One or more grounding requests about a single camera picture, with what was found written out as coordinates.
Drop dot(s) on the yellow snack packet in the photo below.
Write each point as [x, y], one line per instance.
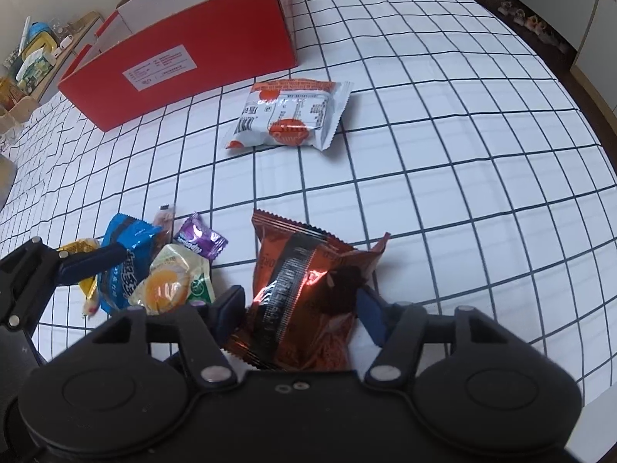
[79, 247]

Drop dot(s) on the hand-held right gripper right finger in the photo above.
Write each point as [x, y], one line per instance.
[373, 319]

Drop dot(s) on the blue snack packet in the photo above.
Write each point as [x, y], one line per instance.
[129, 229]

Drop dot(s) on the row of shoes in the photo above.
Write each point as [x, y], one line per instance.
[535, 26]

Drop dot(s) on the yellow container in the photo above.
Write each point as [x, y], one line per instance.
[37, 44]

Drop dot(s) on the white cardboard box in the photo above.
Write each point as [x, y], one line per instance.
[193, 72]

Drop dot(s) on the small clear sausage packet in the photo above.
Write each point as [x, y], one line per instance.
[164, 217]

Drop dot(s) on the white and orange snack packet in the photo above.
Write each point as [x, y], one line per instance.
[284, 111]

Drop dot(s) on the brown snack packet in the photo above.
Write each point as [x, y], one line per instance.
[299, 289]

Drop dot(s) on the wooden sideboard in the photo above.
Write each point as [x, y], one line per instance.
[72, 46]

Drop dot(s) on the blue round item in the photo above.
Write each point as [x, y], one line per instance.
[36, 30]

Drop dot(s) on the purple candy packet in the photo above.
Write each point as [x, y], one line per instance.
[200, 241]

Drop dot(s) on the clear packet with yellow cake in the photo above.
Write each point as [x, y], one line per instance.
[168, 279]

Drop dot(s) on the white checked tablecloth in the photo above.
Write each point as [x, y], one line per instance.
[434, 154]

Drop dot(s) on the white wall cabinet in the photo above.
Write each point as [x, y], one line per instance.
[595, 33]

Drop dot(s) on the green tissue pack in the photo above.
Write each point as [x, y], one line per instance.
[33, 67]

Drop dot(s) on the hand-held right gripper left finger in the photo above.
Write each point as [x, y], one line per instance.
[226, 313]

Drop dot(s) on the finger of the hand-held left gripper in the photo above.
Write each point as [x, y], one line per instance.
[84, 265]

